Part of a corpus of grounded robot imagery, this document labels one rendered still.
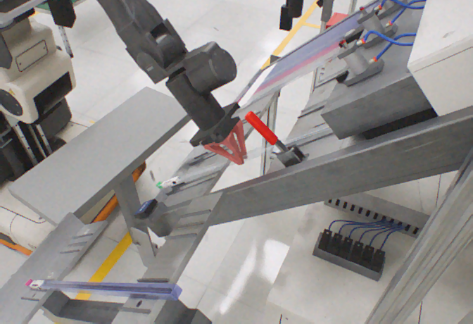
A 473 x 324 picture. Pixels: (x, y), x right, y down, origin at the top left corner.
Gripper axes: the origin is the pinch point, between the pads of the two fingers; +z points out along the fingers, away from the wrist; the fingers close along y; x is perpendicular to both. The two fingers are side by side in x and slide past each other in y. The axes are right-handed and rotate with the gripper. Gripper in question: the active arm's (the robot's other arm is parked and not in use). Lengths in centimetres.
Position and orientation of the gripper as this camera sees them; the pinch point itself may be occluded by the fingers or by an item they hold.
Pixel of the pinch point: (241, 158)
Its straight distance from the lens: 72.5
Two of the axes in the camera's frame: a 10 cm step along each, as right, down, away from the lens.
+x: -7.0, 2.1, 6.8
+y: 4.4, -6.3, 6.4
